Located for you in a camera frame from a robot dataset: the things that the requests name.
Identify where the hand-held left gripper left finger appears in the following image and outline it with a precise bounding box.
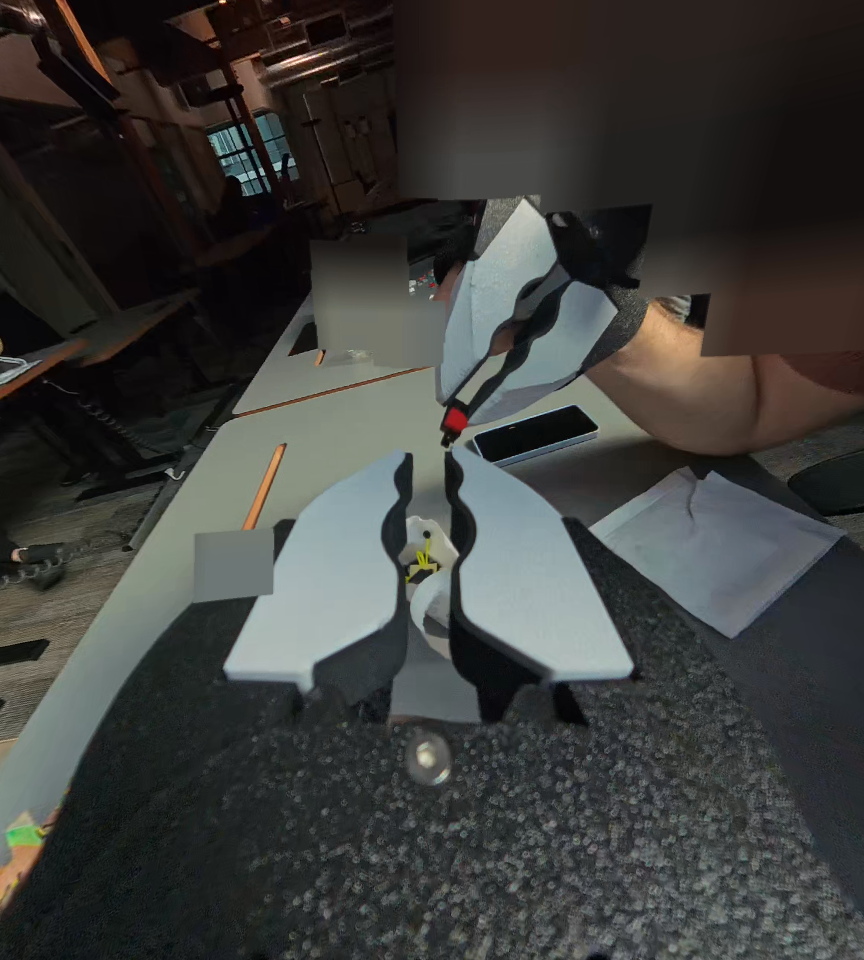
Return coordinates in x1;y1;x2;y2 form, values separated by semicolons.
224;450;412;693

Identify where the black hanging monitor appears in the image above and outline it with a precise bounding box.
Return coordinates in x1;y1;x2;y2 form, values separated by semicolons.
35;33;121;106

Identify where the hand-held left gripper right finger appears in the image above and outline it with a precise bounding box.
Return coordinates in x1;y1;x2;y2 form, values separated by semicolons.
447;447;637;691

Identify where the large plain white paper bag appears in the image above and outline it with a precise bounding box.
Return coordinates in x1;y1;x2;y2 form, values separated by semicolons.
590;465;845;640

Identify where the person's right forearm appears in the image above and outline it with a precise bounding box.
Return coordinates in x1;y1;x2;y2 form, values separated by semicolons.
597;308;864;454

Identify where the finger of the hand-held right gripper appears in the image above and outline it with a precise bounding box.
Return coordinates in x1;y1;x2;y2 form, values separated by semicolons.
437;198;560;406
467;279;620;432

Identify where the black smartphone blue case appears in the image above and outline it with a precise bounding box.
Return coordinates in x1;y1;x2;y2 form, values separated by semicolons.
470;404;601;468

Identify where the dark framed window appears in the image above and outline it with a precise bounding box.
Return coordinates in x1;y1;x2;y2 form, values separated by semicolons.
204;113;298;184

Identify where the black mesh office chair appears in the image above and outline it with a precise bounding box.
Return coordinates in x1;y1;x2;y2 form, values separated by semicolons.
785;438;864;559

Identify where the torn printed white paper bag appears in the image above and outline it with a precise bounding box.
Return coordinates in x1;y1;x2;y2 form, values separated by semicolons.
402;510;463;661

